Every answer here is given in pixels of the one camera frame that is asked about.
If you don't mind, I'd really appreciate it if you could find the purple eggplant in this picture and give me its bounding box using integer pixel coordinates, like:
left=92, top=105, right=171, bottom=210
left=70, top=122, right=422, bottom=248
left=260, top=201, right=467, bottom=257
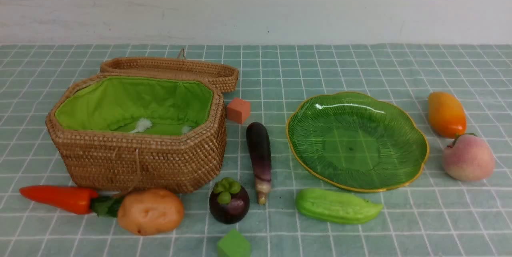
left=246, top=122, right=271, bottom=205

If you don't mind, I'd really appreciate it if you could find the purple mangosteen green cap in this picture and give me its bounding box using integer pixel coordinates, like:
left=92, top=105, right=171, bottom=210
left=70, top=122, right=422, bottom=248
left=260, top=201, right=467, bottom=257
left=209, top=177, right=250, bottom=224

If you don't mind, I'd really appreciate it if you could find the green bitter gourd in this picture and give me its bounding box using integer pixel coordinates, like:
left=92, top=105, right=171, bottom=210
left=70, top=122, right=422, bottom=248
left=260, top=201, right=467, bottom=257
left=296, top=188, right=383, bottom=224

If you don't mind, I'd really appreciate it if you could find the brown potato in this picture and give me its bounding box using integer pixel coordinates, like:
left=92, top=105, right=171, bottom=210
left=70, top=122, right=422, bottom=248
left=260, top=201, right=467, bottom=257
left=117, top=188, right=184, bottom=236

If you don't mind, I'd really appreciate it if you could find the orange mango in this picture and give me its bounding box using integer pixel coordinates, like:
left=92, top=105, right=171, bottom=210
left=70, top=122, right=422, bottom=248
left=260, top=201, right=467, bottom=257
left=428, top=91, right=467, bottom=139

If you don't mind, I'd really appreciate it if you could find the orange carrot with leaves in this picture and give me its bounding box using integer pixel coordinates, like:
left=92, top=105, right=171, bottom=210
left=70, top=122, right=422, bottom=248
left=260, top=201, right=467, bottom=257
left=19, top=185, right=123, bottom=218

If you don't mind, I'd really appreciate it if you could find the pink peach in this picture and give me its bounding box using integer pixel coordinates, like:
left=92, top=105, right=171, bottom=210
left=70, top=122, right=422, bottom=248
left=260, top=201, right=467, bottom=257
left=441, top=133, right=496, bottom=182

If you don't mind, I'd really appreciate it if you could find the orange foam cube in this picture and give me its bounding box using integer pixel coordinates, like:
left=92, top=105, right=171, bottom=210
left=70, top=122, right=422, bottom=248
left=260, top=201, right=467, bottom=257
left=226, top=98, right=251, bottom=124

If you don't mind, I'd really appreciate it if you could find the woven wicker basket lid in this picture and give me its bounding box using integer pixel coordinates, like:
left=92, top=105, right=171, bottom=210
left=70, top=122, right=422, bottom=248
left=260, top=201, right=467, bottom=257
left=100, top=49, right=239, bottom=93

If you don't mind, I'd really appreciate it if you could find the green leaf-shaped glass plate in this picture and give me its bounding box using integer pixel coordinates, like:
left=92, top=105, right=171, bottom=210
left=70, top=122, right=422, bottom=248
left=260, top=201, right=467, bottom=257
left=286, top=91, right=430, bottom=193

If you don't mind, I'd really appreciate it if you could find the green foam cube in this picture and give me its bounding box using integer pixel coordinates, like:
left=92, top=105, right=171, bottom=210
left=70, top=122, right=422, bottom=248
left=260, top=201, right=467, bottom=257
left=216, top=229, right=251, bottom=257

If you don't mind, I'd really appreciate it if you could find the woven wicker basket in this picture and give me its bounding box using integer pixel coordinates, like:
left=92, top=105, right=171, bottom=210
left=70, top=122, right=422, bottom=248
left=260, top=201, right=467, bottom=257
left=46, top=73, right=227, bottom=193

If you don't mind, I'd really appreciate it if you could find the teal checkered tablecloth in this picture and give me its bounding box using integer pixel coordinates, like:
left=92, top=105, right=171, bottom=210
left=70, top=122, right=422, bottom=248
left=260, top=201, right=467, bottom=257
left=0, top=44, right=511, bottom=257

